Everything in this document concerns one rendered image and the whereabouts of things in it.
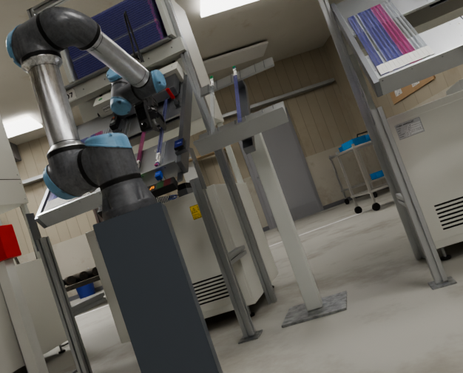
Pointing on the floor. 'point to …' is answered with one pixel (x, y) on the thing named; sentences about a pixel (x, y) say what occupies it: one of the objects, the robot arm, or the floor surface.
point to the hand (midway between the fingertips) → (162, 130)
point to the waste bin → (86, 291)
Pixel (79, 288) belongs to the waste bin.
